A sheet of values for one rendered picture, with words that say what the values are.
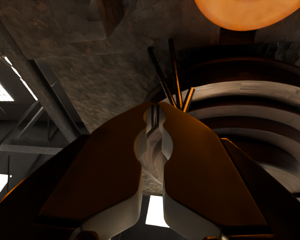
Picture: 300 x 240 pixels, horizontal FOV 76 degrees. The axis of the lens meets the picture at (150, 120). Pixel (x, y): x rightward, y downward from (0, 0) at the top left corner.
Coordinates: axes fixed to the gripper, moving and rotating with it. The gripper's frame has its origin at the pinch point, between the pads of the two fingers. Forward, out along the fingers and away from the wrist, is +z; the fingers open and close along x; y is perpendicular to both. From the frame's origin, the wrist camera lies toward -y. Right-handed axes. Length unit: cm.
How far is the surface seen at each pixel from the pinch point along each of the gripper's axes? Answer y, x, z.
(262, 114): 10.6, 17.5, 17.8
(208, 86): 6.7, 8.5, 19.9
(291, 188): 22.9, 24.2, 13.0
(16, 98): 438, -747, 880
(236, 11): -4.2, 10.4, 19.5
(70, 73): 12, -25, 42
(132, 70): 10.2, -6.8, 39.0
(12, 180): 681, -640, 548
